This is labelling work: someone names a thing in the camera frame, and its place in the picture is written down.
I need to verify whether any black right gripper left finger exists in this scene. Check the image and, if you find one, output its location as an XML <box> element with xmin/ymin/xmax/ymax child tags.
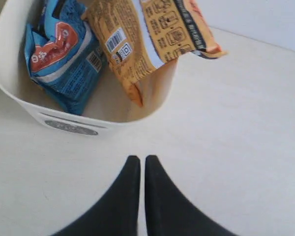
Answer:
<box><xmin>54</xmin><ymin>155</ymin><xmax>141</xmax><ymax>236</ymax></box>

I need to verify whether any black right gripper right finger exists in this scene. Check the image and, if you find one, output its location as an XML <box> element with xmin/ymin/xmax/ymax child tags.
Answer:
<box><xmin>145</xmin><ymin>155</ymin><xmax>235</xmax><ymax>236</ymax></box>

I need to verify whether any blue noodle packet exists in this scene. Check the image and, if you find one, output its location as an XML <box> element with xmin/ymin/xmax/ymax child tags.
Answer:
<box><xmin>24</xmin><ymin>0</ymin><xmax>107</xmax><ymax>115</ymax></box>

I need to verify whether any orange noodle packet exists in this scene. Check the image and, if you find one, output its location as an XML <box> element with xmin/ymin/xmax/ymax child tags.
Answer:
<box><xmin>82</xmin><ymin>0</ymin><xmax>225</xmax><ymax>106</ymax></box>

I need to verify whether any cream bin circle mark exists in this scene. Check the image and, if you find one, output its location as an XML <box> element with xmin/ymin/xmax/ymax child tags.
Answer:
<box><xmin>0</xmin><ymin>0</ymin><xmax>177</xmax><ymax>136</ymax></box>

